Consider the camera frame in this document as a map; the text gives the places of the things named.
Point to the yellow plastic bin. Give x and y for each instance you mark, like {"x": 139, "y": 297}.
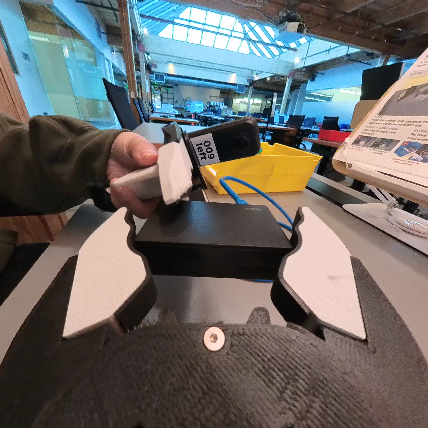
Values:
{"x": 277, "y": 174}

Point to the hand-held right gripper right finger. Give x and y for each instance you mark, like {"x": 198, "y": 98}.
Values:
{"x": 321, "y": 277}

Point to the white document stand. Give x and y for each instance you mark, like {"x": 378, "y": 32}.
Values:
{"x": 374, "y": 215}

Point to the printed instruction sheet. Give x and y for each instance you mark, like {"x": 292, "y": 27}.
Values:
{"x": 394, "y": 133}

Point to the black monitor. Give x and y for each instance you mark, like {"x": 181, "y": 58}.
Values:
{"x": 381, "y": 82}

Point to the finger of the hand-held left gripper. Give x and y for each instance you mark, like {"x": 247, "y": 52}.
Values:
{"x": 175, "y": 174}

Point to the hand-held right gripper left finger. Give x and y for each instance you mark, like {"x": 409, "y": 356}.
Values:
{"x": 103, "y": 277}

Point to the wooden office desk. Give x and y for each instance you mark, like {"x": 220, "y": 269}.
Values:
{"x": 277, "y": 128}

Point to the red plastic bin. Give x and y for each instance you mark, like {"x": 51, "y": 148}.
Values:
{"x": 334, "y": 135}

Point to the person's olive jacket torso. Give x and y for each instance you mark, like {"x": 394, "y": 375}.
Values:
{"x": 6, "y": 247}

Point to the person's left hand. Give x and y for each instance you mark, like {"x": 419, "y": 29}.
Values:
{"x": 130, "y": 150}

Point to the black mesh office chair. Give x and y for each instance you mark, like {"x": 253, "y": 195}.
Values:
{"x": 331, "y": 123}
{"x": 296, "y": 121}

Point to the black network switch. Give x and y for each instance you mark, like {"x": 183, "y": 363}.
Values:
{"x": 214, "y": 234}

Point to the ceiling projector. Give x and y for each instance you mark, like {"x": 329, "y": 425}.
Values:
{"x": 292, "y": 27}

